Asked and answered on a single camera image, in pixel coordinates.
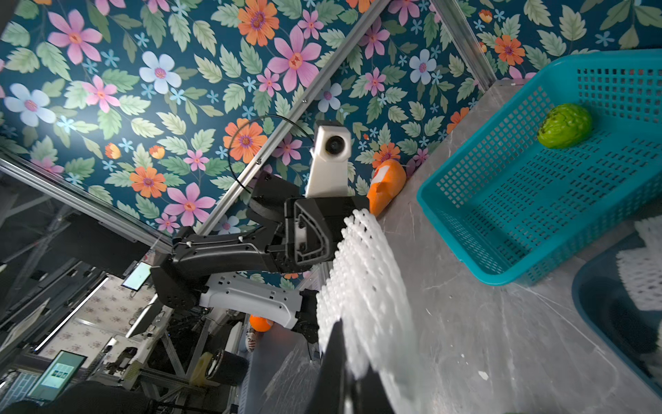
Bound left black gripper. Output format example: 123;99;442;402
281;196;369;274

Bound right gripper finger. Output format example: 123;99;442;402
305;320;394;414

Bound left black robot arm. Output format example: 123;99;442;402
150;172;369;343

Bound green custard apple back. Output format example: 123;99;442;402
537;103;593;149

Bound grey foam net tray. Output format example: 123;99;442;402
572;233;661;396

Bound white foam net back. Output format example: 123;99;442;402
614;214;662;374

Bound orange clownfish plush toy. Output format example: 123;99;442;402
367;160;407;217

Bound teal plastic basket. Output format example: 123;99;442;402
417;49;661;286

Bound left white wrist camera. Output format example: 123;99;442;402
305;121;352;198

